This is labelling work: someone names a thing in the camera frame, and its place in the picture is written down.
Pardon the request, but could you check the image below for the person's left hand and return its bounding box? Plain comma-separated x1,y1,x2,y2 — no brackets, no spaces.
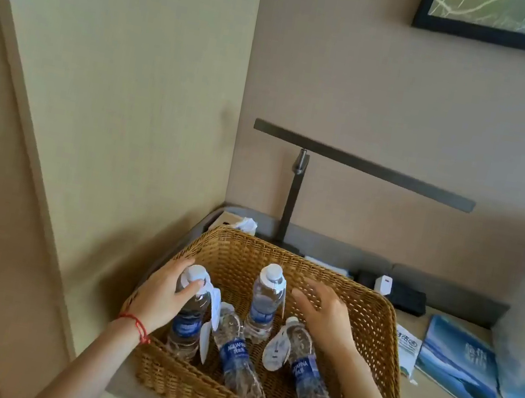
118,248,209,349

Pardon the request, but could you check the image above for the person's right hand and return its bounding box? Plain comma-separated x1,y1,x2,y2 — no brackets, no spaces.
280,275,371,365

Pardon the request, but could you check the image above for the clear plastic water bottle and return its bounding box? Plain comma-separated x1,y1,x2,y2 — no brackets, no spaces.
241,260,291,348
271,315,358,398
163,261,219,365
201,301,282,398

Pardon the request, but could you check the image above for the woven wicker basket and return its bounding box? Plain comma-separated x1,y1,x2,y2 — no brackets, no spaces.
106,211,429,398

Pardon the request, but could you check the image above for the person's left forearm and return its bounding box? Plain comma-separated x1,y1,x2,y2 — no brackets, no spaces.
31,308,154,398

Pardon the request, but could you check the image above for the white card blue border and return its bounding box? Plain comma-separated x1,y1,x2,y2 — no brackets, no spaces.
302,255,352,278

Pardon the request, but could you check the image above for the white plug charger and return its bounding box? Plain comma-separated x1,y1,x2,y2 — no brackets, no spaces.
373,274,394,297

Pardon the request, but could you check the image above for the illustrated map leaflet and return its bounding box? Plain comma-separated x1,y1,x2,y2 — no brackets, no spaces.
385,322,427,386

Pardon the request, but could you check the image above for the black power strip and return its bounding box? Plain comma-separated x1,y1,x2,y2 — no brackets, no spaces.
350,270,432,318

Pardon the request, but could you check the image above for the beige tissue box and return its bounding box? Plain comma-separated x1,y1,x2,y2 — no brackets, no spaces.
207,207,260,237

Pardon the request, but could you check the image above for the grey padded table surround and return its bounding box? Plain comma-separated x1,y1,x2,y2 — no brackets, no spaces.
139,191,520,333

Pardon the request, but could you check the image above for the blue landscape booklet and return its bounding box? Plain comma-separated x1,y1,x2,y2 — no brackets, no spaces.
409,312,514,398

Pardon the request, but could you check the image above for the dark metal desk lamp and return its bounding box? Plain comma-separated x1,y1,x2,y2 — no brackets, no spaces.
233,118,485,283

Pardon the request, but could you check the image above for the red string bracelet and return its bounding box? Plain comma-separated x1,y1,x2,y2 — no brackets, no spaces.
114,311,156,347

